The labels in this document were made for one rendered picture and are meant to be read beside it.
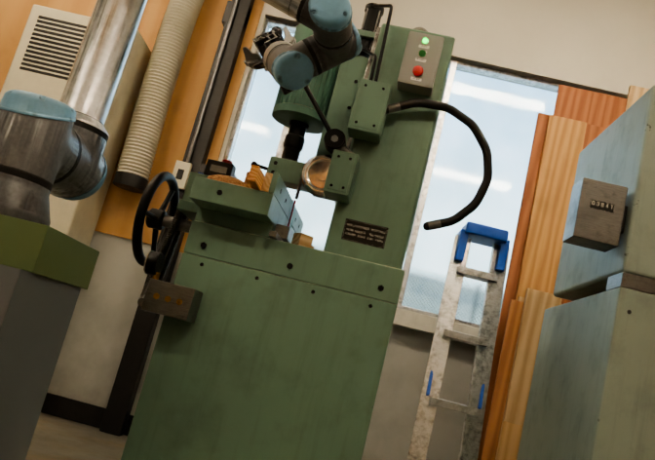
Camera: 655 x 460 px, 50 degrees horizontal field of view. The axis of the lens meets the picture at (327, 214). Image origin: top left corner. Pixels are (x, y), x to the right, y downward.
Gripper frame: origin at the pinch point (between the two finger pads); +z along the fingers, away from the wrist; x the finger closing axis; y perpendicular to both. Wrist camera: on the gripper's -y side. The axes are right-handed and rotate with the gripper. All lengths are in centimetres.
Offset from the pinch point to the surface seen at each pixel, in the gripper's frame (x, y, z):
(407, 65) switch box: -32.6, -18.4, -10.3
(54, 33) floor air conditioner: 74, 13, 161
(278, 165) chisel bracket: 12.1, -30.6, -2.2
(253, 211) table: 23.6, -26.1, -33.5
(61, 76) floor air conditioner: 79, -4, 147
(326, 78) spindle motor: -12.4, -16.3, 6.2
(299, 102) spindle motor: -1.8, -17.9, 2.1
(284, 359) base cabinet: 34, -58, -51
